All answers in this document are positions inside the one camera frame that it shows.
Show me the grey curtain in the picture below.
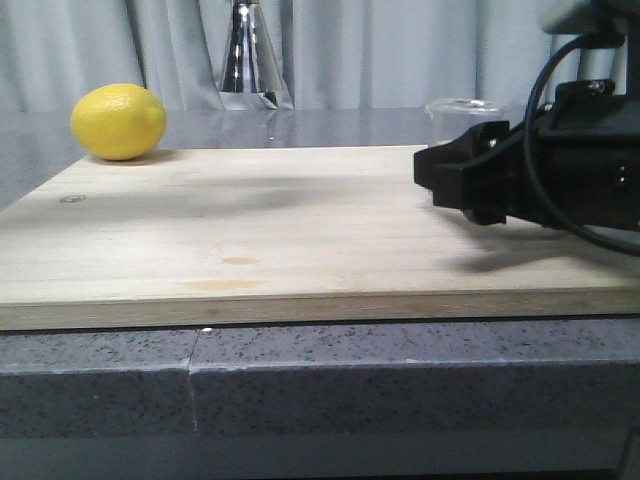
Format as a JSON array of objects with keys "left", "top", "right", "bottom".
[{"left": 1, "top": 1, "right": 566, "bottom": 113}]

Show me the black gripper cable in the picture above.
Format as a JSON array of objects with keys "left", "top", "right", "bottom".
[{"left": 523, "top": 32, "right": 640, "bottom": 257}]

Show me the light wooden cutting board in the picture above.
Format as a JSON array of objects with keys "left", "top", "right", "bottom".
[{"left": 1, "top": 146, "right": 639, "bottom": 331}]

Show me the clear glass beaker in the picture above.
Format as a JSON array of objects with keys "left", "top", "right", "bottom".
[{"left": 425, "top": 98, "right": 507, "bottom": 146}]

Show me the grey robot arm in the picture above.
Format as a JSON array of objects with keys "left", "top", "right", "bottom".
[{"left": 414, "top": 1, "right": 639, "bottom": 231}]

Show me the yellow lemon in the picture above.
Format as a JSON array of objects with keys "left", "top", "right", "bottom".
[{"left": 70, "top": 83, "right": 167, "bottom": 161}]

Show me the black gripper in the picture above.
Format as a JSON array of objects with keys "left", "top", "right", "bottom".
[{"left": 413, "top": 79, "right": 639, "bottom": 231}]

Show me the silver metal jigger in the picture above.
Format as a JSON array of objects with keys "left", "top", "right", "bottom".
[{"left": 218, "top": 1, "right": 284, "bottom": 94}]

